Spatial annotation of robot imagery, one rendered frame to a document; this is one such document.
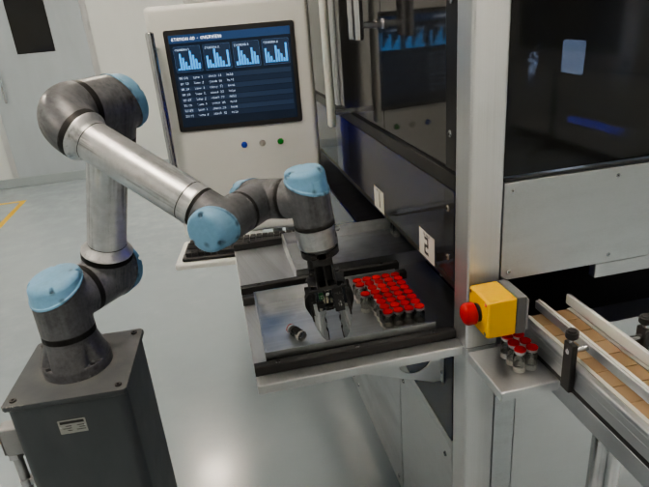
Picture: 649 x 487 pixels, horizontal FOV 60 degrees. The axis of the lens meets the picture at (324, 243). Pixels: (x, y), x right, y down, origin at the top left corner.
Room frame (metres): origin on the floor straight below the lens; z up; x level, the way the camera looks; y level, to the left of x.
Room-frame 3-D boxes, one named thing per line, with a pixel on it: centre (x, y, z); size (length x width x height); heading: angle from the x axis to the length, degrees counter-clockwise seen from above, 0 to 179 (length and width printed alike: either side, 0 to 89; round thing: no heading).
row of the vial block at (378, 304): (1.07, -0.10, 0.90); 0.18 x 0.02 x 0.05; 10
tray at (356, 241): (1.41, -0.07, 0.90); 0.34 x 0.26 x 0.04; 100
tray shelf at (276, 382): (1.23, -0.03, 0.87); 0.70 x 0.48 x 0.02; 10
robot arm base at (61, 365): (1.11, 0.59, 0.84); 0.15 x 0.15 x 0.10
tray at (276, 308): (1.06, -0.02, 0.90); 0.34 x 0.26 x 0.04; 100
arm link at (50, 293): (1.12, 0.59, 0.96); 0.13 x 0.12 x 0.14; 152
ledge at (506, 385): (0.84, -0.33, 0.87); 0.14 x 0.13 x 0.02; 100
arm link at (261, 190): (0.99, 0.12, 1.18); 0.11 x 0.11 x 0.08; 62
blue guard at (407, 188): (1.92, -0.07, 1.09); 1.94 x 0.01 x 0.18; 10
